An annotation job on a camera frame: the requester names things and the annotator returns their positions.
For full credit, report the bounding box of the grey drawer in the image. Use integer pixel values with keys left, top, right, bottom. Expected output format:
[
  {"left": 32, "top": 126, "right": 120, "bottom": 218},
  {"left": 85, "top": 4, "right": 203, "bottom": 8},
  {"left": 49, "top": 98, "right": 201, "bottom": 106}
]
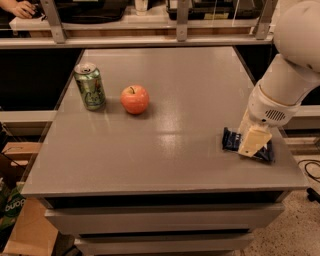
[
  {"left": 45, "top": 203, "right": 284, "bottom": 235},
  {"left": 75, "top": 233, "right": 253, "bottom": 256}
]

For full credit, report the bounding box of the green printed bag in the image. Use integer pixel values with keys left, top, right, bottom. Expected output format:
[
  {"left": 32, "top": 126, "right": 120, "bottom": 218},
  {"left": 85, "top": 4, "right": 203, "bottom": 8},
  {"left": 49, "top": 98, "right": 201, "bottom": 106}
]
[{"left": 0, "top": 182, "right": 26, "bottom": 231}]

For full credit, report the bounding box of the black floor cable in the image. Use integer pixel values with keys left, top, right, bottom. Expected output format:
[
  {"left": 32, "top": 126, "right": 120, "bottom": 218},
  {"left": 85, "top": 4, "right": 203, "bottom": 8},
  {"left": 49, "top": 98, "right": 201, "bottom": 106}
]
[{"left": 297, "top": 159, "right": 320, "bottom": 184}]

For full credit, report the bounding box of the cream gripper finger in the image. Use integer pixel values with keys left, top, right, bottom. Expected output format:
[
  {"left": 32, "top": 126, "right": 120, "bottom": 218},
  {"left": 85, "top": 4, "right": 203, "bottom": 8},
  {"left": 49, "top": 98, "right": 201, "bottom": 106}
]
[
  {"left": 238, "top": 124, "right": 272, "bottom": 157},
  {"left": 238, "top": 111, "right": 251, "bottom": 138}
]

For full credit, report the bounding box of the lower grey drawer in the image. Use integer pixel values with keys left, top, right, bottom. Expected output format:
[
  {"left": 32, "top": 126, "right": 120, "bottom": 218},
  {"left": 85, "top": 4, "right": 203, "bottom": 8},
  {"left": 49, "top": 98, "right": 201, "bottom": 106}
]
[{"left": 75, "top": 233, "right": 253, "bottom": 256}]

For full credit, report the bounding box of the person's hand in background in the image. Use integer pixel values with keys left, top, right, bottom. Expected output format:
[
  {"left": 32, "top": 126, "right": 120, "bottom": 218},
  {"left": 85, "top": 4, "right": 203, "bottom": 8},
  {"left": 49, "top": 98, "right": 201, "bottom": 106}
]
[{"left": 10, "top": 0, "right": 35, "bottom": 19}]

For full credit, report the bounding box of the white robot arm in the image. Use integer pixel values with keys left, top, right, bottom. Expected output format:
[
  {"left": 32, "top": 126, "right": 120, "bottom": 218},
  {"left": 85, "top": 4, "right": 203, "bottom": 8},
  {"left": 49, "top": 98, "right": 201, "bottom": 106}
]
[{"left": 238, "top": 0, "right": 320, "bottom": 157}]

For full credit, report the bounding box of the upper grey drawer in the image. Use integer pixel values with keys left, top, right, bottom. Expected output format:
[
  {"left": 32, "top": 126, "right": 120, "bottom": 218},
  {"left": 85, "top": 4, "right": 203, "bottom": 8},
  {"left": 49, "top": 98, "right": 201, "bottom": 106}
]
[{"left": 45, "top": 203, "right": 284, "bottom": 235}]

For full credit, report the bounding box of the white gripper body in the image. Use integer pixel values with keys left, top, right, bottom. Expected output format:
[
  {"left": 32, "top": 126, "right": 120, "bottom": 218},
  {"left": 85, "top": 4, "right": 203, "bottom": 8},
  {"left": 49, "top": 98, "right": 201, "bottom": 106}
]
[{"left": 247, "top": 80, "right": 301, "bottom": 127}]

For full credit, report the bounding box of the brown cardboard box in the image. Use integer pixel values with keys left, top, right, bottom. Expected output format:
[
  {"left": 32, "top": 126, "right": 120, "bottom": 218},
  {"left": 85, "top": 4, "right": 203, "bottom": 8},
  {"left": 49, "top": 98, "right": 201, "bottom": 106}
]
[{"left": 1, "top": 142, "right": 58, "bottom": 256}]

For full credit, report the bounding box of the red apple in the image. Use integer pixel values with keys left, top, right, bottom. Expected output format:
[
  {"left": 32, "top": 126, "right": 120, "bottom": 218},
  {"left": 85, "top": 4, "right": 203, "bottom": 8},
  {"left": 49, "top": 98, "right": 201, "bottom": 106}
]
[{"left": 120, "top": 85, "right": 149, "bottom": 115}]

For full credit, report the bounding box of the black bag on shelf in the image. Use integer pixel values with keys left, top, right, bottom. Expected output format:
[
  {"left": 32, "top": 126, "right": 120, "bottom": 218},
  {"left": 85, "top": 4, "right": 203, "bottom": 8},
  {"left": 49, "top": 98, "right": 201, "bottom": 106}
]
[{"left": 54, "top": 0, "right": 129, "bottom": 24}]

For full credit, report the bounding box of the metal shelf rail frame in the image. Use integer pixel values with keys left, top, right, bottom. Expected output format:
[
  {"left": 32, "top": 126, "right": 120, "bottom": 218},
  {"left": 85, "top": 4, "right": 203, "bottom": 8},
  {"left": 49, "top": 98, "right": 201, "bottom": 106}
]
[{"left": 0, "top": 0, "right": 278, "bottom": 49}]

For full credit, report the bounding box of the blue rxbar blueberry bar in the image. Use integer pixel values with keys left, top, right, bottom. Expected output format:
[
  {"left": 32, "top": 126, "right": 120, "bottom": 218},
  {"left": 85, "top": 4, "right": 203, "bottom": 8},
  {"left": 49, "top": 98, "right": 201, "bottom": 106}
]
[{"left": 222, "top": 127, "right": 275, "bottom": 163}]

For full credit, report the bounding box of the green soda can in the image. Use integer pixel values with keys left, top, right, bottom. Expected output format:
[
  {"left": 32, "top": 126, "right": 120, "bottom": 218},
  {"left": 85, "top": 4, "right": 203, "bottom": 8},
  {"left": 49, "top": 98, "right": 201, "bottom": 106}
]
[{"left": 74, "top": 62, "right": 106, "bottom": 111}]

